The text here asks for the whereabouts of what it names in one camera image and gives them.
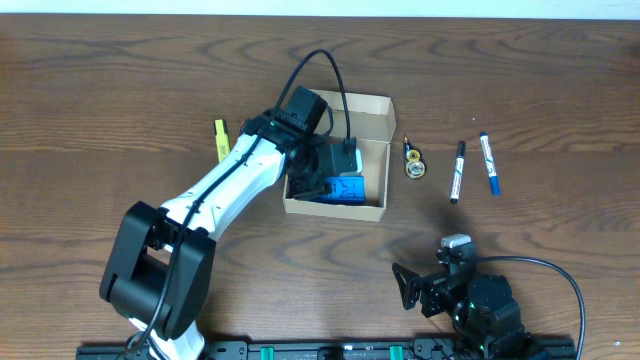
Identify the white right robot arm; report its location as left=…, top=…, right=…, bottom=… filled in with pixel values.
left=392, top=260, right=550, bottom=359

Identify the yellow highlighter pen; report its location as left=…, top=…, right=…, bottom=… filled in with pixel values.
left=214, top=119, right=231, bottom=162

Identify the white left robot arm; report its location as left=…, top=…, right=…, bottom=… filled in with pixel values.
left=99, top=86, right=329, bottom=359

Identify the brown cardboard box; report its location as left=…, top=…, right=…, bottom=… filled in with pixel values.
left=283, top=90, right=396, bottom=222

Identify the black whiteboard marker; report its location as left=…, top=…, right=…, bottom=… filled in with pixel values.
left=450, top=141, right=466, bottom=204

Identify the blue plastic staple remover block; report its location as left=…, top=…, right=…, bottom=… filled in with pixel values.
left=314, top=176, right=366, bottom=205

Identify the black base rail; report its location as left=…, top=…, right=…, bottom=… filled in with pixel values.
left=75, top=338, right=576, bottom=360

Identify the blue whiteboard marker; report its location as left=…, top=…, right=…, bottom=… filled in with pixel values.
left=479, top=132, right=501, bottom=196

